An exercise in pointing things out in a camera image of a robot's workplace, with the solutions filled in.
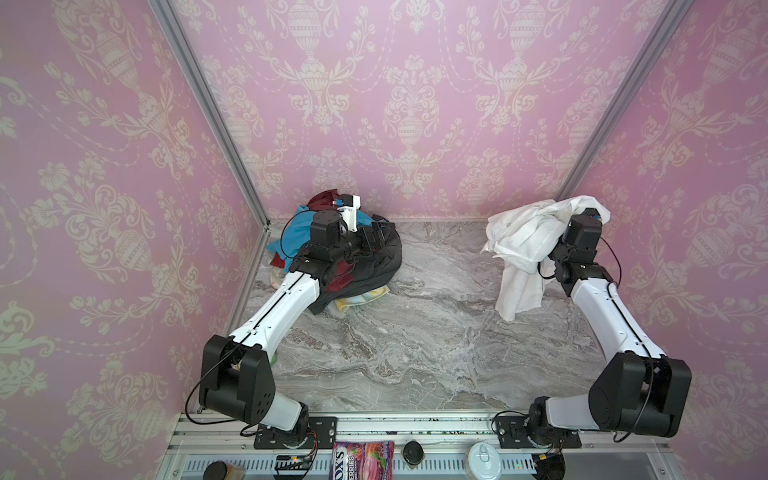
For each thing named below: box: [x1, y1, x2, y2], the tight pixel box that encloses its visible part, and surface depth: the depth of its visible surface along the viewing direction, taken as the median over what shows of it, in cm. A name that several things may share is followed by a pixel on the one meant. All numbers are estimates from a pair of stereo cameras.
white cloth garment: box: [480, 195, 611, 321], surface depth 76 cm
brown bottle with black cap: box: [203, 460, 246, 480], surface depth 63 cm
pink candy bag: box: [329, 441, 395, 480], surface depth 70 cm
